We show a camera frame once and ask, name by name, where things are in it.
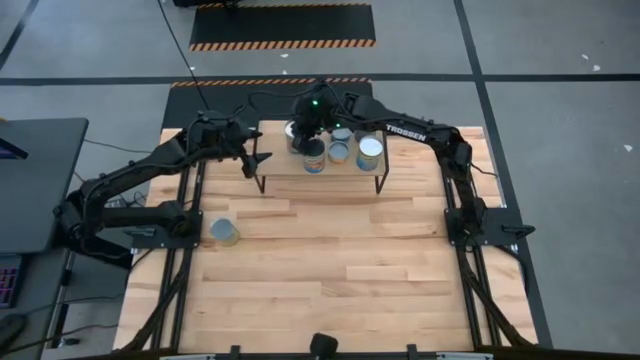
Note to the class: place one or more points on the black mat orange stripes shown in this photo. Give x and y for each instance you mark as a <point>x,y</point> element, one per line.
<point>235,95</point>
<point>282,25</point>

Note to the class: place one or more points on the short orange-label can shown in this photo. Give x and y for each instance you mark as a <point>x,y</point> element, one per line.
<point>338,151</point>

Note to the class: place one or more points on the dark laptop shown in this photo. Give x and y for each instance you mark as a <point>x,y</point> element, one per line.
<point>10,149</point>

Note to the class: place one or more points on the black computer mouse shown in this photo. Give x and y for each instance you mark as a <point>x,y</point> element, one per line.
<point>10,330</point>

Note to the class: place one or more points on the peaches can yellow-green label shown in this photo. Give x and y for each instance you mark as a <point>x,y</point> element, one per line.
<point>288,132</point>

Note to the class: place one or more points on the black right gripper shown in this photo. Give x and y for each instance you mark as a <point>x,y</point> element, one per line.
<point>315,112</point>

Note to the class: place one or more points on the backlit keyboard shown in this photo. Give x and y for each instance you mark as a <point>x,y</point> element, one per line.
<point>7,285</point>

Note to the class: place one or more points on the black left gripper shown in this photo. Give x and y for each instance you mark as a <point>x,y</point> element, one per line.
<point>220,136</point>

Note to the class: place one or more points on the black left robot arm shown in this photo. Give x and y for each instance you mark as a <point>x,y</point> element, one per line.
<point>130,170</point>

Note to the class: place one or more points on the silver aluminium bar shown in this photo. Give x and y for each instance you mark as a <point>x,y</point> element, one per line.
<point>182,356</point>
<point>465,356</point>

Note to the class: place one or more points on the short silver can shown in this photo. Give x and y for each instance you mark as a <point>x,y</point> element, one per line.
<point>341,135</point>

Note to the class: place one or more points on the carrots can yellow-green label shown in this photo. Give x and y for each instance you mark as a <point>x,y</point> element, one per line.
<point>223,230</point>

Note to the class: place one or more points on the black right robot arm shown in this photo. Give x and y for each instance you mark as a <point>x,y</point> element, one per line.
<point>415,131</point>

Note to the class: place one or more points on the black desk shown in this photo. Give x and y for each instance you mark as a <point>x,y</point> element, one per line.
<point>45,190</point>

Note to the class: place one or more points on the grey desk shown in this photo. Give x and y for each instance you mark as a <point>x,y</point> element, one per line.
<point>40,300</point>

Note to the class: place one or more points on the wooden shelf black legs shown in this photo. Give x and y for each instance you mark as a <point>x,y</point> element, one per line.
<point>280,162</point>

